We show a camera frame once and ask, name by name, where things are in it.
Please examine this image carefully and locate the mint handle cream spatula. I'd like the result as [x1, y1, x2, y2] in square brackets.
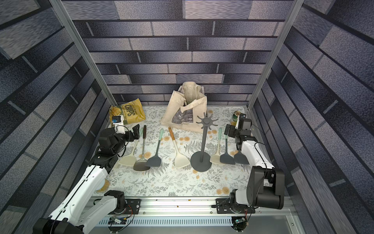
[119, 139, 139, 167]

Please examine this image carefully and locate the mint handle grey turner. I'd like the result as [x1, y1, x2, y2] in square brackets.
[220, 135, 235, 165]

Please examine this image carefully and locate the dark brown handle utensil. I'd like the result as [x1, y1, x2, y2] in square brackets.
[133, 125, 150, 171]

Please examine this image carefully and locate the mint handle cream slotted turner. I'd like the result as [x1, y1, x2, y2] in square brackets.
[210, 128, 224, 166]

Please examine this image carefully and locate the mint handle grey ladle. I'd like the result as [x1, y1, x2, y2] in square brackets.
[146, 129, 164, 167]

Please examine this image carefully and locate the grey utensil rack stand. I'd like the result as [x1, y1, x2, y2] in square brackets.
[190, 113, 218, 172]

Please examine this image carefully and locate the wooden handle white utensil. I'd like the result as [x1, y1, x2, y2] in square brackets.
[168, 127, 190, 169]

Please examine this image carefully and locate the mint handle grey utensil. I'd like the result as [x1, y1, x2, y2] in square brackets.
[234, 141, 250, 165]

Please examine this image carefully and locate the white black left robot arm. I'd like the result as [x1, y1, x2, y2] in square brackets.
[33, 125, 140, 234]

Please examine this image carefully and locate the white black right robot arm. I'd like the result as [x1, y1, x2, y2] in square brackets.
[220, 114, 285, 213]

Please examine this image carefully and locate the green beer can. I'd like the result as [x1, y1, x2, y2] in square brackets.
[231, 111, 241, 125]

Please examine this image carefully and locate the yellow green chips bag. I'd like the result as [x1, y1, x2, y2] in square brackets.
[109, 99, 146, 124]

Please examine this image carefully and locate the beige canvas tote bag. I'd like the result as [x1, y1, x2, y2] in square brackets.
[161, 82, 207, 133]

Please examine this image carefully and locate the left circuit board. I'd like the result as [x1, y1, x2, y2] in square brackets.
[108, 216, 127, 227]

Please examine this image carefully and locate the circuit board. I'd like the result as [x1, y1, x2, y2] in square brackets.
[231, 216, 247, 232]
[108, 216, 127, 227]

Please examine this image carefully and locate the right circuit board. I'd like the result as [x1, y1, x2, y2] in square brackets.
[231, 216, 247, 232]

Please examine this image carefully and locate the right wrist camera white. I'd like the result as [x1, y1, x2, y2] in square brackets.
[235, 113, 246, 129]

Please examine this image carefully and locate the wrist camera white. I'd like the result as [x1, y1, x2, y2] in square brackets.
[112, 116, 126, 134]
[235, 113, 246, 129]

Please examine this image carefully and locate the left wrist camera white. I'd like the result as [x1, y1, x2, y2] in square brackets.
[112, 116, 126, 134]

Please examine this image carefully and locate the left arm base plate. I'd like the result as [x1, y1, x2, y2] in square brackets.
[120, 199, 141, 216]

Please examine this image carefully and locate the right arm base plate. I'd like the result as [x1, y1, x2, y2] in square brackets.
[211, 198, 256, 215]

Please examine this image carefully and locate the aluminium rail frame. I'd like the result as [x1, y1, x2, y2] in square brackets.
[93, 197, 303, 234]

